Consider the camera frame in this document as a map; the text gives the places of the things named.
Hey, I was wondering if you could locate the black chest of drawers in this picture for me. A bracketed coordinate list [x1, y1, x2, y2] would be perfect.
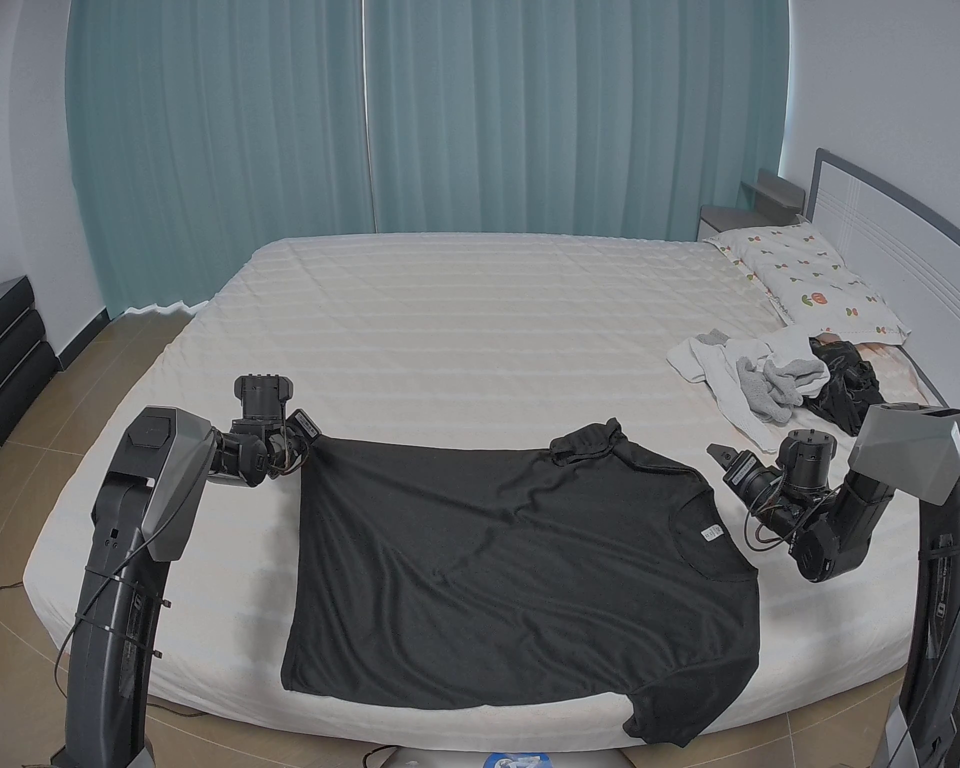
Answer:
[0, 275, 61, 447]

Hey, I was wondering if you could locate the bed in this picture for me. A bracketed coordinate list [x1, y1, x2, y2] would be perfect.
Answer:
[22, 146, 960, 751]

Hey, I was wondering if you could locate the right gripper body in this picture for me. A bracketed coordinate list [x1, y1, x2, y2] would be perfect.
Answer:
[722, 450, 798, 531]

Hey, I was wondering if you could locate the black garment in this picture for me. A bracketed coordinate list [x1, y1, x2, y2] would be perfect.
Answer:
[804, 337, 886, 438]

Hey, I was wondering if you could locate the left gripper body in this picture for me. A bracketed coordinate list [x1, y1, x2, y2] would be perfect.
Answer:
[268, 407, 325, 475]

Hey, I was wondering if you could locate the pile of clothes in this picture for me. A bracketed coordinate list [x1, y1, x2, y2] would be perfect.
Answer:
[666, 327, 832, 455]

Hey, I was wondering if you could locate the white printed pillow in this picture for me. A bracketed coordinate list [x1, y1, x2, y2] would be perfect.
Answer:
[703, 221, 912, 346]

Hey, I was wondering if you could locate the grey bedside table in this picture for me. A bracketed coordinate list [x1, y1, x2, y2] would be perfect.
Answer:
[697, 166, 807, 243]

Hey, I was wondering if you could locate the blue-green curtain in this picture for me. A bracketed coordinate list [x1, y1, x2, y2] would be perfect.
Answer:
[67, 0, 376, 316]
[363, 0, 792, 245]

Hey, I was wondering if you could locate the black T-shirt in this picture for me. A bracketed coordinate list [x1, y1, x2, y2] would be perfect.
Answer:
[281, 417, 761, 747]

